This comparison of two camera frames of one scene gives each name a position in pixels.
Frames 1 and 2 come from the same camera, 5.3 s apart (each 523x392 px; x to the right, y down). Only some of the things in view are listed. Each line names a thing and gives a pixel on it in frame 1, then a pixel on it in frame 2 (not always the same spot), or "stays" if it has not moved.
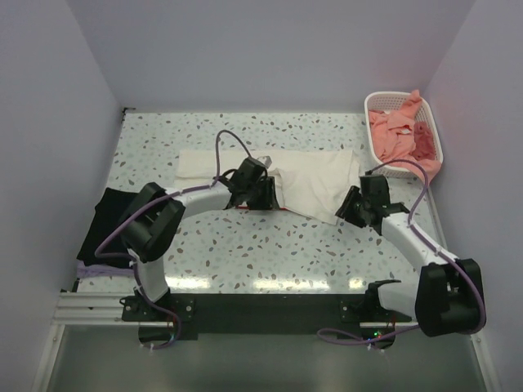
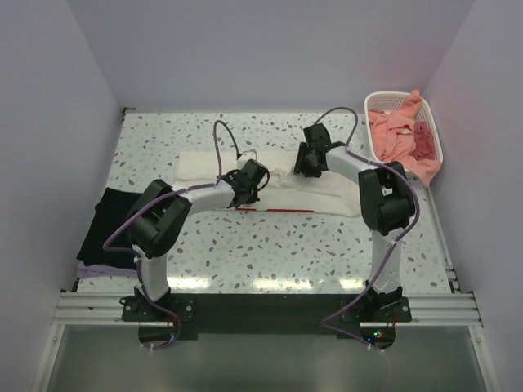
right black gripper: x=350 y=205 -> x=307 y=162
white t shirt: x=322 y=185 stays
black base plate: x=182 y=317 stays
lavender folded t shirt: x=101 y=269 stays
